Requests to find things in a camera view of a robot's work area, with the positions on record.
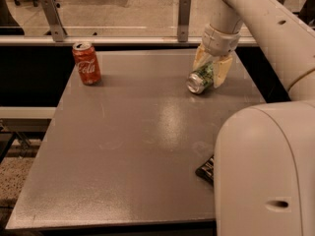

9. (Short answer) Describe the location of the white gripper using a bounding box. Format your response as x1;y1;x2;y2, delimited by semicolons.
193;25;240;88

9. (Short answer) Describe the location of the green soda can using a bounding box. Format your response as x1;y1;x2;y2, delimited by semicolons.
186;62;214;94

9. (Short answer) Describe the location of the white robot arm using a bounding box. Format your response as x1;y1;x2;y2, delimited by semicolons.
202;0;315;236

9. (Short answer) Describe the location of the red Coca-Cola can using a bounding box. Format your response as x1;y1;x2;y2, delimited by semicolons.
72;42;101;86

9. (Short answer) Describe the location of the black snack bar wrapper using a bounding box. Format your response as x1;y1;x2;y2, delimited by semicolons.
195;155;215;184

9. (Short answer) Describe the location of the metal railing beam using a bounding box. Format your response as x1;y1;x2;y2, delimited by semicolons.
0;35;257;48

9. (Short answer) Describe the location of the middle metal glass bracket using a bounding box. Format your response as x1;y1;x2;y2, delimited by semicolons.
177;0;191;42

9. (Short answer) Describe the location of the metal glass bracket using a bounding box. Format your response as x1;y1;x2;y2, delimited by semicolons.
177;0;191;42
39;0;66;42

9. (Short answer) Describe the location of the left metal glass bracket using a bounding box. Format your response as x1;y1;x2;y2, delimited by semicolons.
39;0;66;42

